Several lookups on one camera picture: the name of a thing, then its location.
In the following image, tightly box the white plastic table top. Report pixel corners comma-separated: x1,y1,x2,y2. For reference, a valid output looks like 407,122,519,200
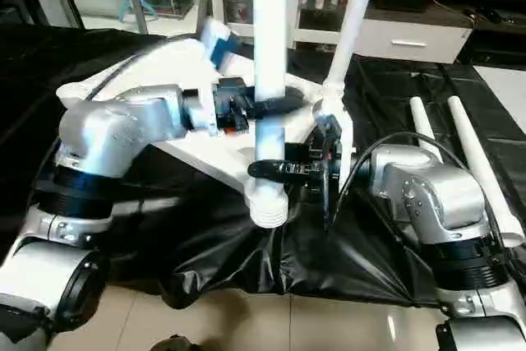
55,36,355,213

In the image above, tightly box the white plastic table leg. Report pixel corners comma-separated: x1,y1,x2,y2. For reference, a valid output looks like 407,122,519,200
315,0,384,118
446,95,524,248
409,95,444,163
247,0,289,229

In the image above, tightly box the white glass door cabinet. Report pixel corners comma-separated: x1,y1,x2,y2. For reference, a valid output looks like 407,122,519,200
196,0,373,51

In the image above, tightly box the black work mat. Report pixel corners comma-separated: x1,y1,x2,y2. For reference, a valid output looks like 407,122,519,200
0,24,526,311

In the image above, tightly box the teal plastic bag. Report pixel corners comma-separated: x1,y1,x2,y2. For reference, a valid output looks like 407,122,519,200
118,0,157,23

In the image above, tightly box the white drawer unit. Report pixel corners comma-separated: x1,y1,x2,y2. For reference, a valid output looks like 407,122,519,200
353,7,473,64

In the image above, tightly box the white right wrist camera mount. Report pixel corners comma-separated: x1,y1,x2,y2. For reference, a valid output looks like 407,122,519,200
312,99,355,182

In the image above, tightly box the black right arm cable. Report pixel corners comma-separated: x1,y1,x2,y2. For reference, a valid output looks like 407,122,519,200
323,132,513,246

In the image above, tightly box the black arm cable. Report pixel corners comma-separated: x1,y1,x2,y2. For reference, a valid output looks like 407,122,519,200
323,132,513,246
80,47,159,104

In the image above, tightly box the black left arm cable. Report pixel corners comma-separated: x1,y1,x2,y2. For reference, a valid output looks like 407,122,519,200
80,47,159,104

